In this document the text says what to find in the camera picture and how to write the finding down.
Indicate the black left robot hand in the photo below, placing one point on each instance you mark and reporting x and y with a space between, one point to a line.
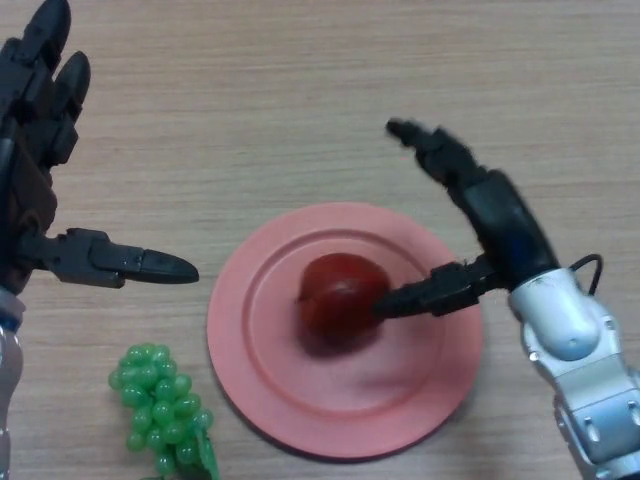
30 200

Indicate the pink round plate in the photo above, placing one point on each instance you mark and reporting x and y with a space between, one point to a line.
320 390

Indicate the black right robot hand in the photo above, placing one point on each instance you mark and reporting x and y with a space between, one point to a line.
510 225

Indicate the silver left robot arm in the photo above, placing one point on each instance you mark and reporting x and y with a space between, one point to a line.
7 390

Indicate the red apple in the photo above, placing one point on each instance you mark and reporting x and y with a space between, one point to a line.
340 300

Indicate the green grape bunch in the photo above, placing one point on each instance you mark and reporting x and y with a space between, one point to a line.
160 405

